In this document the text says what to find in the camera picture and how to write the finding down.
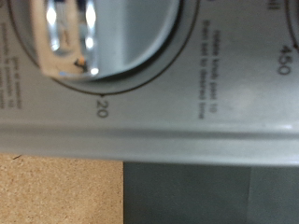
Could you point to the silver oven knob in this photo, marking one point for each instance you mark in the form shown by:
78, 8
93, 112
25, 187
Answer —
124, 37

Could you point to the silver toaster oven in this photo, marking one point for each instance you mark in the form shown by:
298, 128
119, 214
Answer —
187, 102

